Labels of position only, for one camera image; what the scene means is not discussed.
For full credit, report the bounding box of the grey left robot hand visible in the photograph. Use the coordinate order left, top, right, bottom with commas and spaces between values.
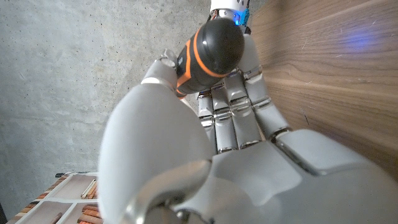
98, 32, 398, 224

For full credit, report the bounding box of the orange black screwdriver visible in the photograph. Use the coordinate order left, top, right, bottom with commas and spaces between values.
175, 17, 246, 100

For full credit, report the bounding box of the printed bookshelf backdrop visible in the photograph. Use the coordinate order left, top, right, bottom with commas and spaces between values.
6, 171, 103, 224

